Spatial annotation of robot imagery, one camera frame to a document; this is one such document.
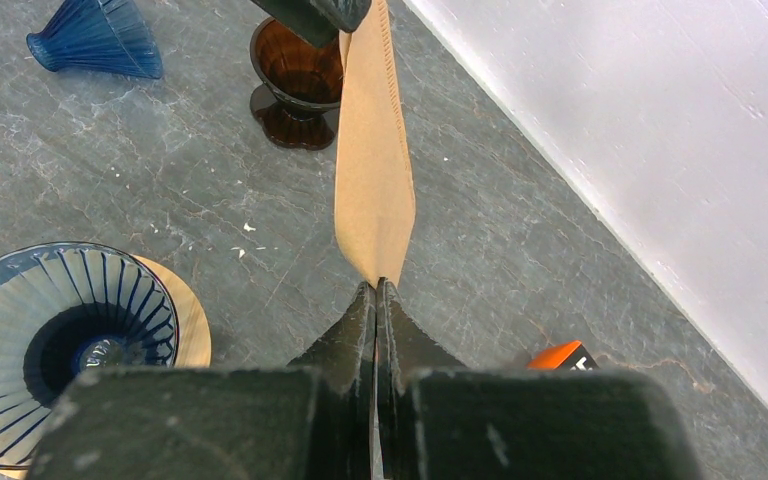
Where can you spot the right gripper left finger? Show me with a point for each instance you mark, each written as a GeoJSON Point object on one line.
{"type": "Point", "coordinates": [311, 419]}

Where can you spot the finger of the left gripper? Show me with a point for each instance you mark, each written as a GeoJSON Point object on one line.
{"type": "Point", "coordinates": [317, 22]}

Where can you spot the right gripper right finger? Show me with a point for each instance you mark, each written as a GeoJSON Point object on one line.
{"type": "Point", "coordinates": [441, 420]}

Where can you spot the wooden ring dripper holder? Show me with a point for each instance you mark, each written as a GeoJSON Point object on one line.
{"type": "Point", "coordinates": [195, 344]}

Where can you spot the brown paper coffee filter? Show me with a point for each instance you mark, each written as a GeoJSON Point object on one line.
{"type": "Point", "coordinates": [374, 198]}

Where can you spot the brown amber glass dripper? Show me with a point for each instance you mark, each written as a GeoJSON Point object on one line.
{"type": "Point", "coordinates": [297, 103]}

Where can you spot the orange black coffee filter box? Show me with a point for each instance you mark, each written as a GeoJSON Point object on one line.
{"type": "Point", "coordinates": [568, 356]}

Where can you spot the small blue ribbed dripper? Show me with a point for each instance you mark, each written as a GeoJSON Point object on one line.
{"type": "Point", "coordinates": [105, 36]}

